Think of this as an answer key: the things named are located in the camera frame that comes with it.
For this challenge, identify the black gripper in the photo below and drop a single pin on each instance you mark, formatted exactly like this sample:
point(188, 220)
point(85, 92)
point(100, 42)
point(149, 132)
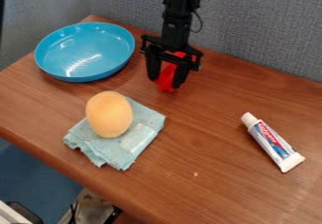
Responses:
point(172, 41)

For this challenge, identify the red plastic block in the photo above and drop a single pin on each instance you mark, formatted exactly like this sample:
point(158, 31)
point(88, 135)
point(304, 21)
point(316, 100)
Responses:
point(173, 60)

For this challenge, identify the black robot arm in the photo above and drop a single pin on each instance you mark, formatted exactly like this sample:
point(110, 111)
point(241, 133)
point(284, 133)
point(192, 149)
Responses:
point(181, 8)

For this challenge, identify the blue plate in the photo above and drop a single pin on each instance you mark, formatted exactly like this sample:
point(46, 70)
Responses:
point(85, 52)

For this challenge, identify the grey object under table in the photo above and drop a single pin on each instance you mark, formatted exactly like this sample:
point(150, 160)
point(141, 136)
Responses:
point(90, 209)

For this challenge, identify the orange egg-shaped sponge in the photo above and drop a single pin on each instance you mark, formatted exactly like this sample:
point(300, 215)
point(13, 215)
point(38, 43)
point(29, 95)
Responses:
point(110, 114)

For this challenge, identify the clear small plastic piece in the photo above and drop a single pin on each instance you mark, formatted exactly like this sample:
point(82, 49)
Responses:
point(138, 138)

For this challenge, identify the light blue folded cloth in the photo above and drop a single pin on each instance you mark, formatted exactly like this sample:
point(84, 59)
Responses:
point(104, 150)

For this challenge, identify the white toothpaste tube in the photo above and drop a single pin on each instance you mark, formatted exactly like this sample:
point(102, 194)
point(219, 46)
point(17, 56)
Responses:
point(277, 147)

